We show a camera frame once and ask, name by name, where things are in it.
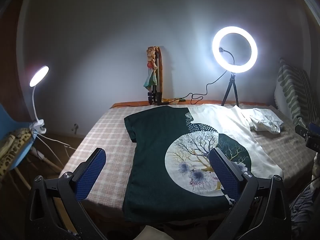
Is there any black power cable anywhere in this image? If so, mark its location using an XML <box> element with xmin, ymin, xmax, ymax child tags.
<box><xmin>155</xmin><ymin>72</ymin><xmax>229</xmax><ymax>105</ymax></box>

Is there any white ring light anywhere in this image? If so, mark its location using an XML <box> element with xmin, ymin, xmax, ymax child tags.
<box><xmin>212</xmin><ymin>25</ymin><xmax>258</xmax><ymax>73</ymax></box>

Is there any folded white garment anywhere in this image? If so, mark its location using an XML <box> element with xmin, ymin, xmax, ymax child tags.
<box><xmin>250</xmin><ymin>108</ymin><xmax>284</xmax><ymax>133</ymax></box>

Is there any checkered bed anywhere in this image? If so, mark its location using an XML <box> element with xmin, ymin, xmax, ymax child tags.
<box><xmin>59</xmin><ymin>104</ymin><xmax>315</xmax><ymax>220</ymax></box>

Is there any leopard print cloth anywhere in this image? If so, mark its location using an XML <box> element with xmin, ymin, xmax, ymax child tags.
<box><xmin>0</xmin><ymin>127</ymin><xmax>32</xmax><ymax>180</ymax></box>

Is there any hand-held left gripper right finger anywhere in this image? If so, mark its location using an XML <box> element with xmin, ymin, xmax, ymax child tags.
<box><xmin>209</xmin><ymin>147</ymin><xmax>292</xmax><ymax>240</ymax></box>

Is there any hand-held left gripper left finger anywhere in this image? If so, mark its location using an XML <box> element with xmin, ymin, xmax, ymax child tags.
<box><xmin>28</xmin><ymin>148</ymin><xmax>107</xmax><ymax>240</ymax></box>

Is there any green and white printed T-shirt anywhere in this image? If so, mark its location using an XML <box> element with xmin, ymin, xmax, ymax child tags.
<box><xmin>122</xmin><ymin>104</ymin><xmax>284</xmax><ymax>224</ymax></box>

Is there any green striped pillow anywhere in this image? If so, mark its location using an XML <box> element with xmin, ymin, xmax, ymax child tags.
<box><xmin>274</xmin><ymin>58</ymin><xmax>318</xmax><ymax>128</ymax></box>

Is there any blue chair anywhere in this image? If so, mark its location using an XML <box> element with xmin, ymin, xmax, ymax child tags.
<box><xmin>0</xmin><ymin>104</ymin><xmax>63</xmax><ymax>190</ymax></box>

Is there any white lamp cable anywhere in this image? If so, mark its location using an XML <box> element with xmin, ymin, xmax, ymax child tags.
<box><xmin>32</xmin><ymin>132</ymin><xmax>77</xmax><ymax>173</ymax></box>

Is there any folded tripod with doll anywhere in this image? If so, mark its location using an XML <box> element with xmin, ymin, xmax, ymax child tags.
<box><xmin>143</xmin><ymin>46</ymin><xmax>185</xmax><ymax>103</ymax></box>

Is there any white clip-on desk lamp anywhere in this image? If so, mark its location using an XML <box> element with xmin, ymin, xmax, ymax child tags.
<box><xmin>29</xmin><ymin>65</ymin><xmax>50</xmax><ymax>134</ymax></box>

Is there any small black tripod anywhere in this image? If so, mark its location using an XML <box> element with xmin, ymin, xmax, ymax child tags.
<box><xmin>221</xmin><ymin>72</ymin><xmax>240</xmax><ymax>107</ymax></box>

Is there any person's striped clothing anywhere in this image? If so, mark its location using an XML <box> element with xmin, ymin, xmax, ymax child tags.
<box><xmin>290</xmin><ymin>180</ymin><xmax>320</xmax><ymax>240</ymax></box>

